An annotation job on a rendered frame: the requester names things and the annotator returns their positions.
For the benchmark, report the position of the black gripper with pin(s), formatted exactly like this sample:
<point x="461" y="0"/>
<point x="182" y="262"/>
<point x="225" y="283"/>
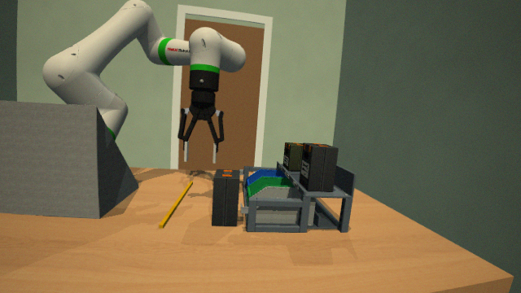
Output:
<point x="202" y="108"/>

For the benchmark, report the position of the green open bin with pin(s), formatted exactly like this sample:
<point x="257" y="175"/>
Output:
<point x="263" y="182"/>

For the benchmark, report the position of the blue bin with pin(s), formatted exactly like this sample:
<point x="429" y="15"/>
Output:
<point x="264" y="173"/>

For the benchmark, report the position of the grey metal shelf rack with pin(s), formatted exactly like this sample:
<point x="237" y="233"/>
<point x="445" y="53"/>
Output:
<point x="343" y="189"/>

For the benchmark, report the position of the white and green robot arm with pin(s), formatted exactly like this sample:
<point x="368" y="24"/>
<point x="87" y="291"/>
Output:
<point x="74" y="73"/>

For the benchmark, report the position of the yellow bar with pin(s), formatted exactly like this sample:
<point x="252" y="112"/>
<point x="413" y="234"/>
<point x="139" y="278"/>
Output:
<point x="173" y="208"/>

